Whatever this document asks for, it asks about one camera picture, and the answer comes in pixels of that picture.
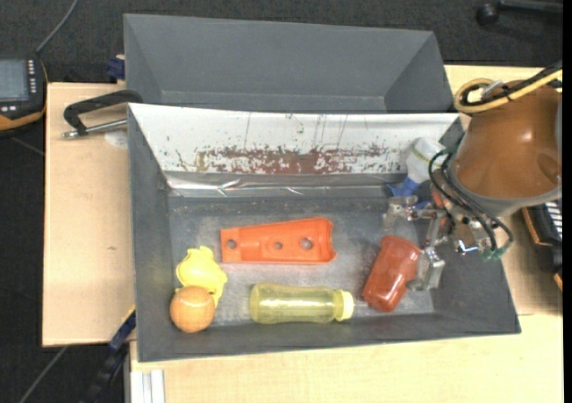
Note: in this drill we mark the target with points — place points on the red-brown plastic cup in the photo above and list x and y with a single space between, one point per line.
391 274

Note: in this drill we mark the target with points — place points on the orange ball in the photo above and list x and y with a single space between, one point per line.
192 309

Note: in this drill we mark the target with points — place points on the white spray bottle blue head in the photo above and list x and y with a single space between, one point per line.
420 160

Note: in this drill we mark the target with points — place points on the grey metal bin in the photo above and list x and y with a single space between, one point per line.
277 66

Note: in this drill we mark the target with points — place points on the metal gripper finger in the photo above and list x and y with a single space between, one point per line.
404 211
430 269

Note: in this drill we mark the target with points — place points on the yellow toy duck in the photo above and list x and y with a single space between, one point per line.
196 269

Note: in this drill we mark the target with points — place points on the orange flat block with holes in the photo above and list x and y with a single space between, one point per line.
259 242

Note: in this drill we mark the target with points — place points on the yellow clear plastic bottle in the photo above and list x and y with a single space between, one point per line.
295 304

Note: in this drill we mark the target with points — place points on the pale flat board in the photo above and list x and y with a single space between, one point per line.
85 213

